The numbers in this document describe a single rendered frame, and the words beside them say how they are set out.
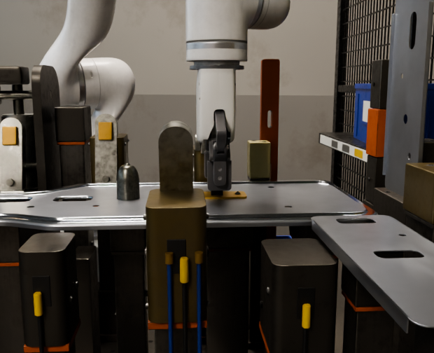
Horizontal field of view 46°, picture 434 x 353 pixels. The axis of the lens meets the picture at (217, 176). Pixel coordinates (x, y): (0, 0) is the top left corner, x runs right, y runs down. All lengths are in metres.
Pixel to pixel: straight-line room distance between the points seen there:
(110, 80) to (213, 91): 0.60
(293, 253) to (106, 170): 0.42
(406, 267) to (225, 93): 0.32
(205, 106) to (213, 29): 0.10
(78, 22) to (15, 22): 2.42
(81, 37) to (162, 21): 1.93
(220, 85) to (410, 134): 0.27
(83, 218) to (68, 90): 0.61
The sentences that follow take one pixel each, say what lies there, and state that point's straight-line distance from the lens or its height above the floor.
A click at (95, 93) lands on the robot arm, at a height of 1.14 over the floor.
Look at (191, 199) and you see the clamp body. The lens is 0.51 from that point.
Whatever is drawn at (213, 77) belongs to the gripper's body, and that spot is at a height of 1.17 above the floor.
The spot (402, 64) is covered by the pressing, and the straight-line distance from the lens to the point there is 0.79.
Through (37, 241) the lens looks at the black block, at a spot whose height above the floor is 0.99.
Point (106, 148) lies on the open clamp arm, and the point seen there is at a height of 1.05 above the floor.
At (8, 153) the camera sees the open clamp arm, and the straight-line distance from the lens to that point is 0.89.
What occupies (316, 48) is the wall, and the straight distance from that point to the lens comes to 2.85.
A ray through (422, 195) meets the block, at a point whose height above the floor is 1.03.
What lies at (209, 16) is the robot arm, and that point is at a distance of 0.68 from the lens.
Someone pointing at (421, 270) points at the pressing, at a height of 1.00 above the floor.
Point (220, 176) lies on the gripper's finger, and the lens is 0.67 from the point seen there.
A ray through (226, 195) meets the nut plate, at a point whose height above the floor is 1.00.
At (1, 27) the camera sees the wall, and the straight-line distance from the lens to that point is 3.62.
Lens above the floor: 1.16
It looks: 10 degrees down
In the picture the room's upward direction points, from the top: straight up
